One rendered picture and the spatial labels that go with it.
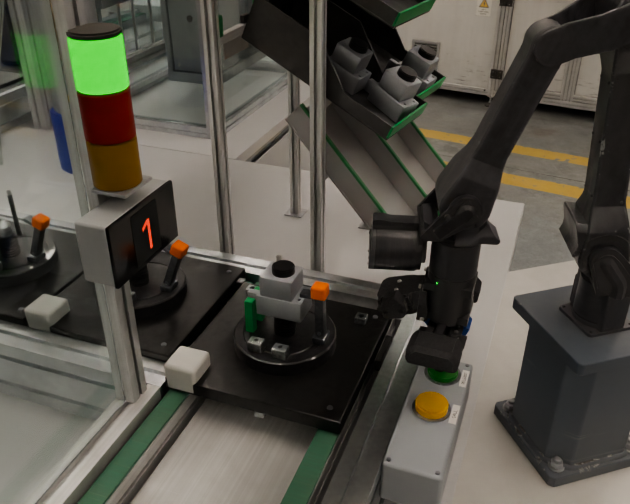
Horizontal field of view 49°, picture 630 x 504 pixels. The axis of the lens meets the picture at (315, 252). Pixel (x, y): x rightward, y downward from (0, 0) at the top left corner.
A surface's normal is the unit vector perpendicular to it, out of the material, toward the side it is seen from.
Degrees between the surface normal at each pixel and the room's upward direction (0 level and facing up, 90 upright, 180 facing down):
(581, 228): 61
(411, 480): 90
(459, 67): 90
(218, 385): 0
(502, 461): 0
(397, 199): 45
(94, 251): 90
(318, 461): 0
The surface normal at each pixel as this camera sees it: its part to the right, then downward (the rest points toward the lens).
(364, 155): 0.61, -0.43
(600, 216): -0.10, 0.01
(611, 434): 0.29, 0.49
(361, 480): 0.00, -0.86
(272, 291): -0.35, 0.48
